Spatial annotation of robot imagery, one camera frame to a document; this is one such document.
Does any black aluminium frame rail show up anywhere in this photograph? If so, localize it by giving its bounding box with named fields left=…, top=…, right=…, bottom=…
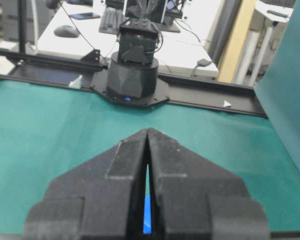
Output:
left=0, top=48, right=267, bottom=117

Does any green table cloth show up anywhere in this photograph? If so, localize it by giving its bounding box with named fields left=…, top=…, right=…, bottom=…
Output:
left=0, top=80, right=300, bottom=234

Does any black keyboard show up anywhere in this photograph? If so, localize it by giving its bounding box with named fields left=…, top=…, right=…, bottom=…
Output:
left=98, top=7, right=128, bottom=35

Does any white desk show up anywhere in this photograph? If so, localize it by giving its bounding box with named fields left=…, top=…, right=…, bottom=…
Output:
left=37, top=0, right=219, bottom=78

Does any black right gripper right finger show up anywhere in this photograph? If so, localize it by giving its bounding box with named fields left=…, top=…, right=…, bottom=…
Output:
left=148, top=128, right=270, bottom=240

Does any black smartphone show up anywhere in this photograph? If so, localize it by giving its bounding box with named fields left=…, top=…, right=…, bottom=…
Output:
left=69, top=12, right=101, bottom=20

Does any teal side panel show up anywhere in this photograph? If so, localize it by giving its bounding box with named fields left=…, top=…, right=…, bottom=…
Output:
left=254, top=0, right=300, bottom=173

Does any black computer mouse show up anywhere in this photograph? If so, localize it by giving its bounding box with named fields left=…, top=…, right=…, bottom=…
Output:
left=53, top=25, right=80, bottom=38

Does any blue plastic gear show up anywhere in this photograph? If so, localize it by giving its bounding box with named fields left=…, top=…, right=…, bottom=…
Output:
left=143, top=194, right=152, bottom=235

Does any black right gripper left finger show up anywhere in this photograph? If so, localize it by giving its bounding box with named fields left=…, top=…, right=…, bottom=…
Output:
left=22, top=129, right=148, bottom=240

